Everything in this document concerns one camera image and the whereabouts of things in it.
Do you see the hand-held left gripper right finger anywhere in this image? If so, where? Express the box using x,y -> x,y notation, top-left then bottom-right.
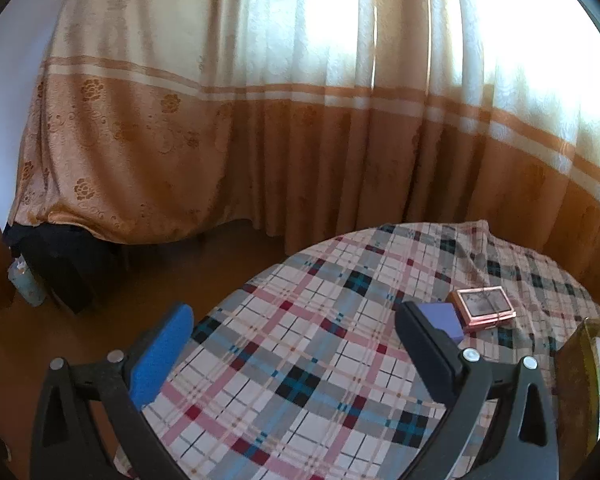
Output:
395,301 -> 561,480

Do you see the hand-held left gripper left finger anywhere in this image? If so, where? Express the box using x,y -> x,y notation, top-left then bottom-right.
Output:
30,302 -> 196,480

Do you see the cardboard box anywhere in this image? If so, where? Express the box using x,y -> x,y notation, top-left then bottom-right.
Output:
554,317 -> 600,461

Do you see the pink framed case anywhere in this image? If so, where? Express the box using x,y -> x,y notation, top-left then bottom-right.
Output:
449,286 -> 517,332

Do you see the plaid tablecloth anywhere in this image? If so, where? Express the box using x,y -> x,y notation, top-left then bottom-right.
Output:
115,219 -> 600,480

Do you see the clear plastic bag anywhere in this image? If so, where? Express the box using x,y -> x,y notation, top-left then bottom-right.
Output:
7,255 -> 48,307

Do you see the orange and cream curtain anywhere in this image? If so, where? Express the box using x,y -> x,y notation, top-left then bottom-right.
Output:
7,0 -> 600,306

